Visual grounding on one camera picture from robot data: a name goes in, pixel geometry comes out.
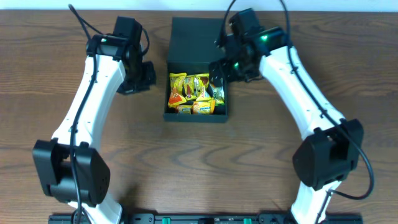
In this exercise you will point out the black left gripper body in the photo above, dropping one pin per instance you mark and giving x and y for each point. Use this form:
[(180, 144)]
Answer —
[(141, 79)]

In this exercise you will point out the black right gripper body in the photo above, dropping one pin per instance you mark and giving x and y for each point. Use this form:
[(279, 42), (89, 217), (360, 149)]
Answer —
[(235, 70)]

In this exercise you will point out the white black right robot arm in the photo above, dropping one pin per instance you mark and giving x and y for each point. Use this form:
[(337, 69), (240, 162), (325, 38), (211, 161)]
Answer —
[(330, 145)]

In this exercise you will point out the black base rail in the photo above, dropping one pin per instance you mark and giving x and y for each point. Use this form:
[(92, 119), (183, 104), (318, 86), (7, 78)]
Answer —
[(263, 218)]

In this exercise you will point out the yellow chocolate wafer packet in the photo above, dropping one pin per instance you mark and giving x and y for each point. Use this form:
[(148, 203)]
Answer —
[(190, 87)]

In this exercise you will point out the dark green open box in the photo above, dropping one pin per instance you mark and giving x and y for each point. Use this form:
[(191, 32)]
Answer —
[(191, 49)]

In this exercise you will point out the green yellow snack packet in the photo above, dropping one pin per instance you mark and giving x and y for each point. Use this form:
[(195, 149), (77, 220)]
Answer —
[(217, 94)]

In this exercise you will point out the yellow biscuit snack packet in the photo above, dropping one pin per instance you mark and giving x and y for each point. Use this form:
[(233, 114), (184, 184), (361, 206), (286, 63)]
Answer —
[(203, 107)]

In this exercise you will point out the yellow chocolate snack packet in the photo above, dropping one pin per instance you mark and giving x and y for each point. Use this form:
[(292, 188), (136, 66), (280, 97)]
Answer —
[(203, 83)]

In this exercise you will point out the yellow orange snack packet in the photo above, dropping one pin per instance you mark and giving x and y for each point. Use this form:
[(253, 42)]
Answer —
[(176, 84)]

